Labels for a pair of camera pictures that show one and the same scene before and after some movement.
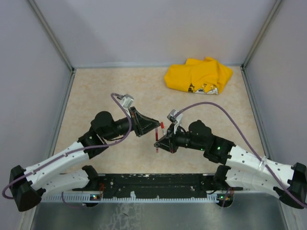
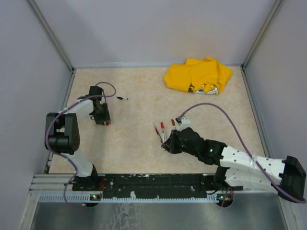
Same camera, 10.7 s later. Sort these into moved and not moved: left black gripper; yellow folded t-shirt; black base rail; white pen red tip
Moved: left black gripper
Not moved: yellow folded t-shirt; white pen red tip; black base rail
